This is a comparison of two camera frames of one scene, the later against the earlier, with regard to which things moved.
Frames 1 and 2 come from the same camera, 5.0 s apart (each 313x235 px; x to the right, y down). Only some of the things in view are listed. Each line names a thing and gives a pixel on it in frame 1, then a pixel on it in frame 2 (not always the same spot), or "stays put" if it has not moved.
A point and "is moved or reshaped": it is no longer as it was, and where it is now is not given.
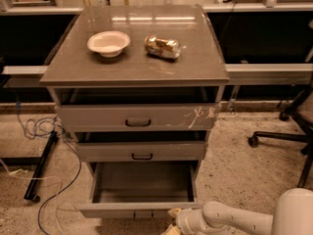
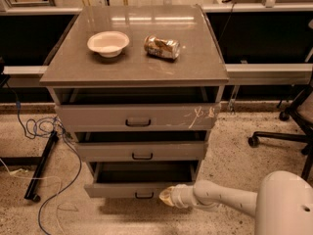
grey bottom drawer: (149, 189) is moved or reshaped
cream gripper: (183, 220) -> (181, 196)
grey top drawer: (133, 117) stays put
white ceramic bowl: (109, 43) stays put
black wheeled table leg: (32, 191) stays put
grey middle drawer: (138, 152) stays put
